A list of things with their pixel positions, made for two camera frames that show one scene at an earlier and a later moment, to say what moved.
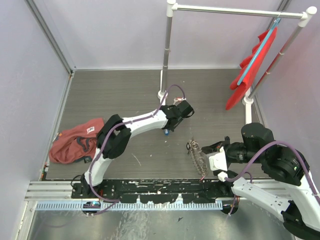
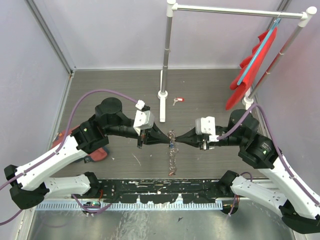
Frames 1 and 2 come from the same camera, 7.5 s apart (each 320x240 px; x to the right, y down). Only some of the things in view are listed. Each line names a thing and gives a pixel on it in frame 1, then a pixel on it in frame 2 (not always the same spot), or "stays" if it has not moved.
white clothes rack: x=172 y=6 stays
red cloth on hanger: x=238 y=90 stays
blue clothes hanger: x=267 y=36 stays
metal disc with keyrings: x=198 y=157 → x=173 y=151
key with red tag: x=178 y=98 stays
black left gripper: x=172 y=129 → x=156 y=135
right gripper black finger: x=213 y=147 → x=194 y=143
